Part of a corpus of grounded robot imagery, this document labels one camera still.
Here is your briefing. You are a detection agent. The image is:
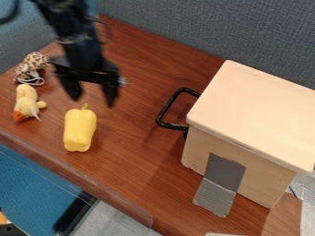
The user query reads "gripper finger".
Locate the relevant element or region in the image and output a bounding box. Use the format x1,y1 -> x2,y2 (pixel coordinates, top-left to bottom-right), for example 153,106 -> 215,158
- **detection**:
100,82 -> 123,109
55,72 -> 86,102

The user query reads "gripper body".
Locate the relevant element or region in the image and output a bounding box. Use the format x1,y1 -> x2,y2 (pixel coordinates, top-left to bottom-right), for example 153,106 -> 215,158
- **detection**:
48,37 -> 127,87

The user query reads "drawer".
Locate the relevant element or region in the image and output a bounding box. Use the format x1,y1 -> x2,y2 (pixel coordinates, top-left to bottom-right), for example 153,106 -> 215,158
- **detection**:
155,87 -> 204,140

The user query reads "yellow toy pepper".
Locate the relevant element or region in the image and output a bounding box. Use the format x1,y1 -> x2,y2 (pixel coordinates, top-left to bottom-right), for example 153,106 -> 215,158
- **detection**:
61,102 -> 99,153

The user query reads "spotted plush leopard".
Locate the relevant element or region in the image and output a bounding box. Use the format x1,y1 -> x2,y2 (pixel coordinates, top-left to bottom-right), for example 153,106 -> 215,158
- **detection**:
12,51 -> 51,87

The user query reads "yellow plush duck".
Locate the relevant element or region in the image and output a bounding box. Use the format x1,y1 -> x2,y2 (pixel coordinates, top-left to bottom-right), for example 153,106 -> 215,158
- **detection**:
11,83 -> 49,124

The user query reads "gray tape strip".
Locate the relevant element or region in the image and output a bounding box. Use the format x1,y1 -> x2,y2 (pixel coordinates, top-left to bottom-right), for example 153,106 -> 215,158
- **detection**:
191,152 -> 248,218

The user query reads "cabinet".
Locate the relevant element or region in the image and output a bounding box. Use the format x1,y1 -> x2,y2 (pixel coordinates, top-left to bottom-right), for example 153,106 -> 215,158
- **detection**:
180,59 -> 315,210

